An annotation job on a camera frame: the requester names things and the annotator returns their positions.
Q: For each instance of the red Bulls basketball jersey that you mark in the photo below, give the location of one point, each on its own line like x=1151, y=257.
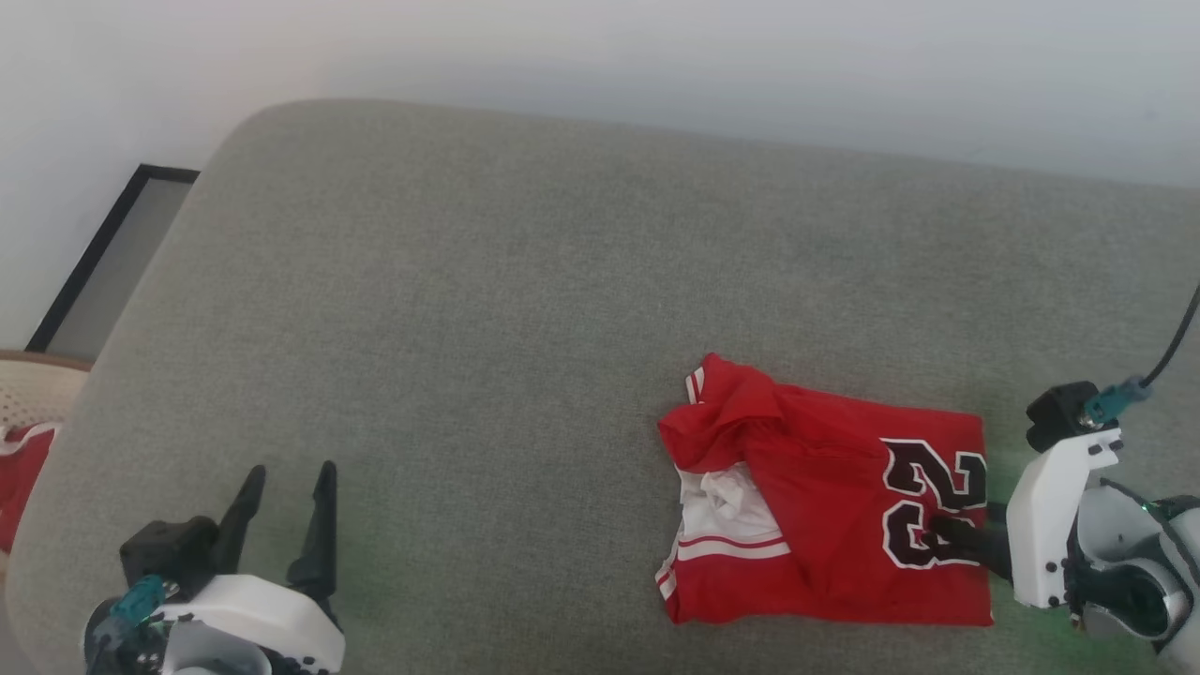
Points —
x=825, y=525

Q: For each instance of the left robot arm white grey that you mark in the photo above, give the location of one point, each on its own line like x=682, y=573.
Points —
x=206, y=656

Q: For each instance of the red garment with white trim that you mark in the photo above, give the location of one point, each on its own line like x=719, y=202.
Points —
x=21, y=478

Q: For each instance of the right black wrist camera box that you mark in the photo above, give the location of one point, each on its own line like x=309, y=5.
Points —
x=1059, y=417

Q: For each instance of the grey fabric sofa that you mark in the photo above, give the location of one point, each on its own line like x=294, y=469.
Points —
x=525, y=328

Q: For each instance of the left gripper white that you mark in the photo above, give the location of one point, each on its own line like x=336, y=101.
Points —
x=272, y=619

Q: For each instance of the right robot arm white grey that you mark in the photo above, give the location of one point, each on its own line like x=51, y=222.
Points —
x=1116, y=525

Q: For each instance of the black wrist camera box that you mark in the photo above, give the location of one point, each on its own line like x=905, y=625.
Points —
x=1059, y=417
x=169, y=553

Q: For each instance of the left black wrist camera box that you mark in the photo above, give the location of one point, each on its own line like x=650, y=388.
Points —
x=169, y=553

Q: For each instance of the black framed grey panel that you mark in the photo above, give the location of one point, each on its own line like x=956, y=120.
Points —
x=112, y=262

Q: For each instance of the beige woven laundry basket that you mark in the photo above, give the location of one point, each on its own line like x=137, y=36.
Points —
x=33, y=394

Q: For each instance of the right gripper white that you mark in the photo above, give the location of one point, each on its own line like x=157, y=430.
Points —
x=1041, y=525

